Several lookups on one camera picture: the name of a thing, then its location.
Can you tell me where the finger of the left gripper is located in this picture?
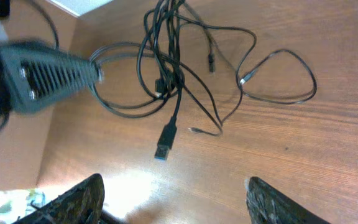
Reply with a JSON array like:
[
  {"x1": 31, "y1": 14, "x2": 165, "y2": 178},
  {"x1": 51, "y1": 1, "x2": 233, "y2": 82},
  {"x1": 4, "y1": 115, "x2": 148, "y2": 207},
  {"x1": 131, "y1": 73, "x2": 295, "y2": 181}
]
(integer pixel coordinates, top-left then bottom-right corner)
[{"x1": 0, "y1": 42, "x2": 101, "y2": 114}]

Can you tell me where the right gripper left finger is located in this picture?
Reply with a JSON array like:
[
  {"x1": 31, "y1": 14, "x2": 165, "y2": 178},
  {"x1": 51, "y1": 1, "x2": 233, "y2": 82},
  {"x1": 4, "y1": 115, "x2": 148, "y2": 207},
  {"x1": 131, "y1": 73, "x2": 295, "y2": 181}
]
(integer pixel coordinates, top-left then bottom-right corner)
[{"x1": 14, "y1": 174, "x2": 105, "y2": 224}]

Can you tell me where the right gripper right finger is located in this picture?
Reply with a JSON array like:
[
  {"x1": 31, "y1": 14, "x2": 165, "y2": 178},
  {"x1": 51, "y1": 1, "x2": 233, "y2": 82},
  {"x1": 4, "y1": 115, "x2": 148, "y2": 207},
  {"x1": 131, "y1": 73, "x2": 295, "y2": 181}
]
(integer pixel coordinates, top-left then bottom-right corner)
[{"x1": 246, "y1": 177, "x2": 328, "y2": 224}]

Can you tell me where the long black usb cable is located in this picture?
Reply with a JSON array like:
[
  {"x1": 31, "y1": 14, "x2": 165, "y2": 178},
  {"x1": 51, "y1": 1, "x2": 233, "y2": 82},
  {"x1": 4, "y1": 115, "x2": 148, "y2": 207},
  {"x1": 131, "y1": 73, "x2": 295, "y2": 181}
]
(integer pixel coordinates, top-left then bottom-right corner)
[{"x1": 172, "y1": 0, "x2": 318, "y2": 138}]

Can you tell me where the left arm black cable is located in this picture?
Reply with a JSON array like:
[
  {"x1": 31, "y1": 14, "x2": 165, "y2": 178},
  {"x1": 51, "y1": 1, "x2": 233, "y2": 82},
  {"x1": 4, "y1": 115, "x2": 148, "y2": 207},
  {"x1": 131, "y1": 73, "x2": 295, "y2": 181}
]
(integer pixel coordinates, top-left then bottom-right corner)
[{"x1": 26, "y1": 0, "x2": 60, "y2": 50}]

